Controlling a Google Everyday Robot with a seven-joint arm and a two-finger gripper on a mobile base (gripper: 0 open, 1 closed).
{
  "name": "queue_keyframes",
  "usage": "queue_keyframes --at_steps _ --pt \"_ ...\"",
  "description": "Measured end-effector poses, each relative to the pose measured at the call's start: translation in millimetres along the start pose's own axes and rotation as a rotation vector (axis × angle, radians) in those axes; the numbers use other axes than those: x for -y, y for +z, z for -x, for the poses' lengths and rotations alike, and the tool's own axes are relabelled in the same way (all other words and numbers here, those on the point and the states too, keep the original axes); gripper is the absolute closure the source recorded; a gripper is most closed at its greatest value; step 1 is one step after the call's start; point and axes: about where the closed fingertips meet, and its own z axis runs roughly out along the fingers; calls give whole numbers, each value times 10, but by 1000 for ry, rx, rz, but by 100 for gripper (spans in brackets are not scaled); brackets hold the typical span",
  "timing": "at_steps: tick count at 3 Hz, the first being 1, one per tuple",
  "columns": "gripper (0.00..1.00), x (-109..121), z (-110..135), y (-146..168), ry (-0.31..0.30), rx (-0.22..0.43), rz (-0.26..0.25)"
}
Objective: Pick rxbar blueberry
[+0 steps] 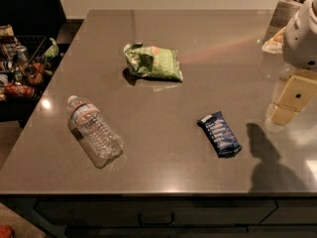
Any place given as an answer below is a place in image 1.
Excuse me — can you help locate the green chip bag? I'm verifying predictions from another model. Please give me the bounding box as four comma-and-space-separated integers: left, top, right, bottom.
123, 43, 183, 82

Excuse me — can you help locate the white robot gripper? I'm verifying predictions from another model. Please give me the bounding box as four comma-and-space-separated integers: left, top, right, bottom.
266, 0, 317, 126

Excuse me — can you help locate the red object on floor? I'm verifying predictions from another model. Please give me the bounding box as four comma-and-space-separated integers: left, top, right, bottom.
0, 225, 14, 238

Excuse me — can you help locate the clear plastic water bottle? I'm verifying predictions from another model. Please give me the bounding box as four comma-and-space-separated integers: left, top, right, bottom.
67, 95, 123, 169

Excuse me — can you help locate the blue rxbar blueberry wrapper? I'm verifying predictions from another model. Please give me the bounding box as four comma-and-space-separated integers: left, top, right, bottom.
197, 111, 242, 158

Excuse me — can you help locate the cabinet drawer with handle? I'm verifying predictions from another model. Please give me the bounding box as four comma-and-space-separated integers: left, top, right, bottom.
36, 198, 276, 227

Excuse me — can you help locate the wire basket of snacks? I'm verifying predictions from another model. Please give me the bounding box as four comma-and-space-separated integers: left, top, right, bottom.
0, 25, 61, 102

